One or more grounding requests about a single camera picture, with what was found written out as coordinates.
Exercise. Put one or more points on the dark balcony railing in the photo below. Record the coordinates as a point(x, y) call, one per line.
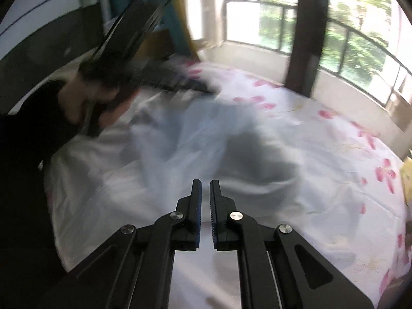
point(283, 25)

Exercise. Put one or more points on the small cardboard box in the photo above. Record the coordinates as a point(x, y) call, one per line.
point(402, 112)

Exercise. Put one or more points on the green trees outside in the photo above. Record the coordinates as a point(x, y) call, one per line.
point(357, 13)

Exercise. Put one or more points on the yellow curtain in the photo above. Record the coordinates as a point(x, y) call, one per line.
point(188, 35)

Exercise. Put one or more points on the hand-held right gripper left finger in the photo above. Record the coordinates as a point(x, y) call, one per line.
point(198, 219)

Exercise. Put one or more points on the black door frame post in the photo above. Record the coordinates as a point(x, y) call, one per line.
point(305, 38)

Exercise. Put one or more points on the large cardboard box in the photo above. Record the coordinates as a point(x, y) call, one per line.
point(161, 43)

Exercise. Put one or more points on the yellow tissue box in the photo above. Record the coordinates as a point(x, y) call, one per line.
point(407, 164)

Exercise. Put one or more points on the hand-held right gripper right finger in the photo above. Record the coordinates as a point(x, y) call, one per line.
point(214, 222)

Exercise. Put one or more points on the person's left forearm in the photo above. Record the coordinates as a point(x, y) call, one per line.
point(116, 114)

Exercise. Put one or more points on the white floral sheet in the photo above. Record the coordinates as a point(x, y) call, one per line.
point(322, 154)

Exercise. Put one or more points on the person's head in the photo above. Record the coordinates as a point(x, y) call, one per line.
point(99, 72)

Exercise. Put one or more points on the person's black shirt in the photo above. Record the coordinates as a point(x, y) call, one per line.
point(29, 125)

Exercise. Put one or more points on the black monitor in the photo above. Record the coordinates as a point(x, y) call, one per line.
point(135, 32)

